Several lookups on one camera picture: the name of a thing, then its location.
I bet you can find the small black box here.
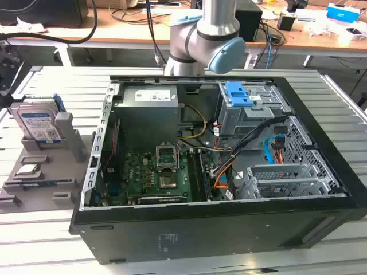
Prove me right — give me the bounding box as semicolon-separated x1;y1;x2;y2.
277;13;296;31

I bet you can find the orange wire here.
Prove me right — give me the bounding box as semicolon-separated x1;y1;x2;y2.
213;160;239;190

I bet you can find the black wire bundle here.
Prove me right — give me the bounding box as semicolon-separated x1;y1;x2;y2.
231;116;287;158

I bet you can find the grey power supply unit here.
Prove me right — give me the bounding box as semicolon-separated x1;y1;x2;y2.
113;85;184;146

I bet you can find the metal socket cover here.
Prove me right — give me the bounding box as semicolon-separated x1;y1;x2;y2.
157;169;178;190

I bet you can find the hard disk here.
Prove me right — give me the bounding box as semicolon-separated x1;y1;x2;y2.
10;93;67;144

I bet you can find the blue cardboard box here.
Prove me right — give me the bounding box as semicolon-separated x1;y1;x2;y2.
326;2;361;22

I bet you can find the yellow wire bundle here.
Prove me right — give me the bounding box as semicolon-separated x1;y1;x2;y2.
179;104;208;141

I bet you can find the grey parts rack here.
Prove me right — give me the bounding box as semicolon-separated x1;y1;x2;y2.
1;111;87;213

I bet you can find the large black case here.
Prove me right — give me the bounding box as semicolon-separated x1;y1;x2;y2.
0;0;89;28

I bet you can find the light blue wire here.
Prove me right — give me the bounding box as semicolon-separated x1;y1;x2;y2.
264;137;276;164

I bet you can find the metal disk bay cage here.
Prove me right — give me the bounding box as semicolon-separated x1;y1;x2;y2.
217;82;291;139

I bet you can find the thin black cable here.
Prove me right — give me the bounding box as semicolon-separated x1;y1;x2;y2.
145;0;167;66

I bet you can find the thick black cable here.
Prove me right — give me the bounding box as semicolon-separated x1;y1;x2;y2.
0;0;100;45

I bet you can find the CPU socket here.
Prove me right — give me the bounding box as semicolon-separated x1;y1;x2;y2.
155;142;180;170

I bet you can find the silver CPU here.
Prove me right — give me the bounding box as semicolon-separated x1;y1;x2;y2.
17;164;40;176

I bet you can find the black graphics card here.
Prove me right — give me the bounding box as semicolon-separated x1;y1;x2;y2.
137;195;189;205

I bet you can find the dark RAM stick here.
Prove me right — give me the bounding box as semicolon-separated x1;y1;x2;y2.
5;179;72;186

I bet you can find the blue plastic bay bracket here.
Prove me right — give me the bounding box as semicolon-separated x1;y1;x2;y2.
225;82;255;107

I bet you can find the black PC case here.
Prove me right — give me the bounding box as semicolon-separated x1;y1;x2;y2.
68;74;367;265

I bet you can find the black speaker box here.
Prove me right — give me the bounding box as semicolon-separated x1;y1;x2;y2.
235;2;263;42

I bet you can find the green motherboard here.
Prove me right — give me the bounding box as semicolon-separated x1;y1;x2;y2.
100;148;213;206

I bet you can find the black RAM slot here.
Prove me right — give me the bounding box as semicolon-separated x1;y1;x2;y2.
197;151;213;200
188;151;203;201

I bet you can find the wooden desk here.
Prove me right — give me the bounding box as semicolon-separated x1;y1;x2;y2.
0;0;367;57

